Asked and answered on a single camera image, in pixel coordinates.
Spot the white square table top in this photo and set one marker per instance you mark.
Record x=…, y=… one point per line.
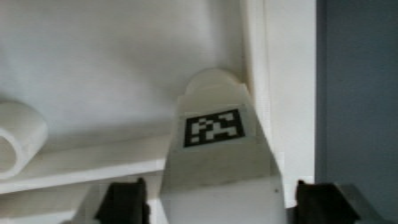
x=99, y=58

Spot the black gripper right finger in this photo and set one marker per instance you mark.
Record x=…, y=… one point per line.
x=322, y=206

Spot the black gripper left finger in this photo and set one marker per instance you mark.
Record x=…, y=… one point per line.
x=125, y=208

